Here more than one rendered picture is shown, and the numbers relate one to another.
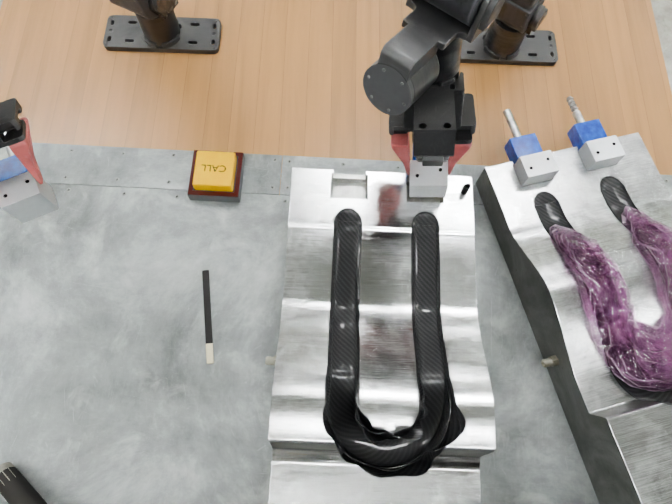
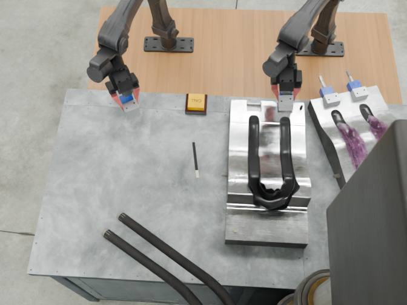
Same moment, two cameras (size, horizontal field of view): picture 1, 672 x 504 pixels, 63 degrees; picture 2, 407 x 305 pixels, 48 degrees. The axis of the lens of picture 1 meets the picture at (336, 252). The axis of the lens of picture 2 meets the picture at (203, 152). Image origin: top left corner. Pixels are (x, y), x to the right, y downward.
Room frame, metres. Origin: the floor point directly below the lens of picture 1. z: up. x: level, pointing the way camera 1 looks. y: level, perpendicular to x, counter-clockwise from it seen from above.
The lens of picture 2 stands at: (-0.50, 0.09, 2.28)
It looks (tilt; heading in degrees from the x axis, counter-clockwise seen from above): 65 degrees down; 5
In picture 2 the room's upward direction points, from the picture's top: straight up
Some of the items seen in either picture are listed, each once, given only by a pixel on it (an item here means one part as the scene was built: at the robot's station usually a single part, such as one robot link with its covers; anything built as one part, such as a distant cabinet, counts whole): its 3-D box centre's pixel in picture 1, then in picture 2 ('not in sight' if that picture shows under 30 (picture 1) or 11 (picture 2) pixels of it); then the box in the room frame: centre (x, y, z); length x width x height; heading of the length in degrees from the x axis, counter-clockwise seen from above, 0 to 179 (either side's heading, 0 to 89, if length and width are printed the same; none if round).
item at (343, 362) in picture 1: (390, 328); (271, 157); (0.15, -0.08, 0.92); 0.35 x 0.16 x 0.09; 2
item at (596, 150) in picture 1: (585, 131); (353, 85); (0.50, -0.38, 0.86); 0.13 x 0.05 x 0.05; 19
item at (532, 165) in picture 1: (521, 145); (326, 91); (0.46, -0.27, 0.86); 0.13 x 0.05 x 0.05; 19
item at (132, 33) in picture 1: (157, 19); (168, 39); (0.66, 0.34, 0.84); 0.20 x 0.07 x 0.08; 93
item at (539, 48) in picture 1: (506, 32); (320, 43); (0.70, -0.26, 0.84); 0.20 x 0.07 x 0.08; 93
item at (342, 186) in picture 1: (348, 189); (253, 108); (0.36, -0.01, 0.87); 0.05 x 0.05 x 0.04; 2
